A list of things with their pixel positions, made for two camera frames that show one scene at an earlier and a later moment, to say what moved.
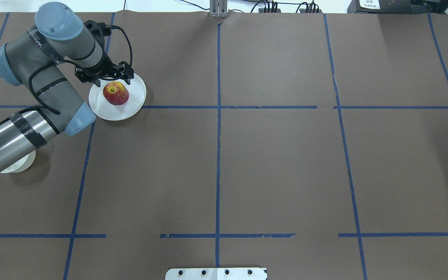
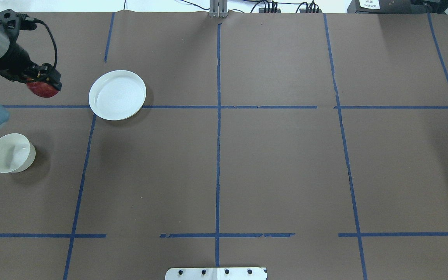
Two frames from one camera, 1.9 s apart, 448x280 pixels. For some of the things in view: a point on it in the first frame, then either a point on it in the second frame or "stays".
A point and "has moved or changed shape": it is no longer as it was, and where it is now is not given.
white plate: x=105 y=110 stays
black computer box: x=398 y=6 stays
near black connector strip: x=303 y=10 stays
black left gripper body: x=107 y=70 → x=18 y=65
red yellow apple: x=116 y=93 has moved or changed shape
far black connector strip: x=262 y=10 stays
